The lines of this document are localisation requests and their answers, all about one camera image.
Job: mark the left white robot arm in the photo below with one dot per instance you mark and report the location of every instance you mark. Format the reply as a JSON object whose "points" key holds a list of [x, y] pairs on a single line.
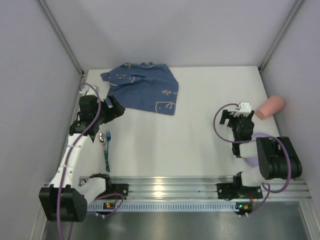
{"points": [[63, 199]]}

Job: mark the silver spoon green handle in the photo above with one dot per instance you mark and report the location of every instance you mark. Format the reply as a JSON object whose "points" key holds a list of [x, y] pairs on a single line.
{"points": [[103, 142]]}

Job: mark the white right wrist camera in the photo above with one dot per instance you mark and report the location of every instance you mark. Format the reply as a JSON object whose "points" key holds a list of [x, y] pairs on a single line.
{"points": [[244, 109]]}

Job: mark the purple plastic plate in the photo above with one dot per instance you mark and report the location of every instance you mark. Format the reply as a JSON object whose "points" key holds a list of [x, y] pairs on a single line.
{"points": [[253, 161]]}

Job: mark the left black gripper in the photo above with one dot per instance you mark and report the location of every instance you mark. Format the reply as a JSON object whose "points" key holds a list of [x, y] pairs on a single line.
{"points": [[110, 112]]}

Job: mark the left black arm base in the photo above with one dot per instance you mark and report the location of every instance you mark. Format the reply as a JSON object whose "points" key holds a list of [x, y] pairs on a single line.
{"points": [[120, 188]]}

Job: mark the aluminium mounting rail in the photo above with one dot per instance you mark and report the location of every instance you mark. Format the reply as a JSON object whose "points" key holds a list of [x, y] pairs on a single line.
{"points": [[169, 188]]}

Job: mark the right aluminium frame post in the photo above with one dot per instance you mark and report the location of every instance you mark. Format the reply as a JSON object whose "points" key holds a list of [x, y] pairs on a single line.
{"points": [[281, 33]]}

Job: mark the pink plastic cup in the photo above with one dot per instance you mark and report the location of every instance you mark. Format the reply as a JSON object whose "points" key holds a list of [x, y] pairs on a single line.
{"points": [[270, 107]]}

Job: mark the perforated cable duct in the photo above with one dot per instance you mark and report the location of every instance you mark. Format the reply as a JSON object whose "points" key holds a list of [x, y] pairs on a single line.
{"points": [[169, 206]]}

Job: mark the blue plastic fork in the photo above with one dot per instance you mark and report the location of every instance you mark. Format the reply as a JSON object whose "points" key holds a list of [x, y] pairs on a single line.
{"points": [[108, 137]]}

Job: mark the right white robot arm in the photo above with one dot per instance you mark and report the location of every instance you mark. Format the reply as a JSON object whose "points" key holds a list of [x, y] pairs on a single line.
{"points": [[275, 157]]}

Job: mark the left aluminium frame post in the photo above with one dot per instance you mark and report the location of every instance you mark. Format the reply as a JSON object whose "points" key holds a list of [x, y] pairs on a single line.
{"points": [[59, 34]]}

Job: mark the aluminium frame post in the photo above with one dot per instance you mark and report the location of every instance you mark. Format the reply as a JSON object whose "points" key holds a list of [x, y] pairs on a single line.
{"points": [[281, 33], [59, 34]]}

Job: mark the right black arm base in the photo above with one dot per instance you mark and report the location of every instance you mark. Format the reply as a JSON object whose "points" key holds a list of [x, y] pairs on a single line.
{"points": [[229, 191]]}

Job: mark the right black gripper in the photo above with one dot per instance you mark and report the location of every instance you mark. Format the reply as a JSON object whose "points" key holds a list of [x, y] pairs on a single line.
{"points": [[236, 119]]}

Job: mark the blue whale print cloth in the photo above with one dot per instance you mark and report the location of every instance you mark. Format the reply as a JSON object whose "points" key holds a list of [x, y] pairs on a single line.
{"points": [[144, 86]]}

